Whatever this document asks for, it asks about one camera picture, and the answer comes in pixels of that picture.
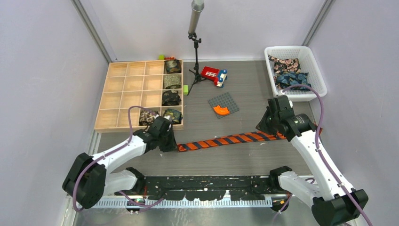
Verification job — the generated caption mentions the orange navy striped tie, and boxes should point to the orange navy striped tie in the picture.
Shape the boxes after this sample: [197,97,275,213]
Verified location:
[172,125,286,153]

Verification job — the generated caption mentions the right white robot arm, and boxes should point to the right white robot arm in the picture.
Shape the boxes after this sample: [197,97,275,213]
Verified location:
[257,95,368,226]

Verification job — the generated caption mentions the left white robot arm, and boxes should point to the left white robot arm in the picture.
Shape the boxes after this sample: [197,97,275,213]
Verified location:
[62,116,177,209]

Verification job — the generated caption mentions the rolled beige floral tie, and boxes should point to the rolled beige floral tie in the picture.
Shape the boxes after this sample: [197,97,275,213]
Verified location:
[139,110,159,126]

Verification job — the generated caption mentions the rolled blue gold flower tie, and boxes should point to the rolled blue gold flower tie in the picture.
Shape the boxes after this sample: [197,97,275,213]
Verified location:
[163,108,183,124]

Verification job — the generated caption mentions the rolled black gold tie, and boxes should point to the rolled black gold tie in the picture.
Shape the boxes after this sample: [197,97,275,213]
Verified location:
[161,90,181,106]

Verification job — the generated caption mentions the wooden compartment tray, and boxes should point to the wooden compartment tray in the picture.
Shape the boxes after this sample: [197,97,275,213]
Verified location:
[94,60,185,133]

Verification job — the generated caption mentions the green block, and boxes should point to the green block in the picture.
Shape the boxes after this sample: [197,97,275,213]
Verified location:
[183,85,189,95]

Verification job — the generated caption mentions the pink floral dark tie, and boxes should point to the pink floral dark tie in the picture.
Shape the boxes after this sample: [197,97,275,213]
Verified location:
[268,55,301,74]

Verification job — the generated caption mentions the rolled olive patterned tie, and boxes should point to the rolled olive patterned tie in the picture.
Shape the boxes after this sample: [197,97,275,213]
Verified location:
[163,74,182,89]

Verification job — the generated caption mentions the grey lego baseplate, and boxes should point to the grey lego baseplate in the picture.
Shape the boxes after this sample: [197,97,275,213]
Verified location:
[208,92,239,119]

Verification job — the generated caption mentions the white plastic basket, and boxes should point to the white plastic basket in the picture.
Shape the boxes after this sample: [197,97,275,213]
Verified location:
[264,46,327,97]

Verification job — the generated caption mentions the orange curved block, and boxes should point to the orange curved block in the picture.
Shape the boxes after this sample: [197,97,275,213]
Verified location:
[213,105,231,116]

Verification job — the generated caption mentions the rolled dark tie top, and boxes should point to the rolled dark tie top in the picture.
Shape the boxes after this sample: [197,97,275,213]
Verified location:
[165,59,182,74]

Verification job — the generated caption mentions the red toy block car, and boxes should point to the red toy block car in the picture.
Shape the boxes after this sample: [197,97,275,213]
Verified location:
[200,66,228,88]

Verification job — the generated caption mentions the green and red small toys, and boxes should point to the green and red small toys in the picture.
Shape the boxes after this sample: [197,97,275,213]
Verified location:
[158,54,176,60]

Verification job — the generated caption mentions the black tripod stand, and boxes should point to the black tripod stand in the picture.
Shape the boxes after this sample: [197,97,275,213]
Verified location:
[187,32,206,95]

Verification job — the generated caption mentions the grey microphone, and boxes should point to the grey microphone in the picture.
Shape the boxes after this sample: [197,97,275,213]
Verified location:
[188,0,205,35]

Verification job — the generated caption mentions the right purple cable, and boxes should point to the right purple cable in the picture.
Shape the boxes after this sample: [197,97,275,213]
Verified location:
[279,84,373,226]

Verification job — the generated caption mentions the purple cable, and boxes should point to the purple cable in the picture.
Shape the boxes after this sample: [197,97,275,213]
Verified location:
[279,84,373,226]
[72,106,170,213]

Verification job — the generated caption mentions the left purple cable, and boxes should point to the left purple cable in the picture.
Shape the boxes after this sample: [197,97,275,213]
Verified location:
[72,106,170,213]

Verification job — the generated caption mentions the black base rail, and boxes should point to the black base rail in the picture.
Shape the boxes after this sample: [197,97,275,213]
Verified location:
[123,176,290,201]

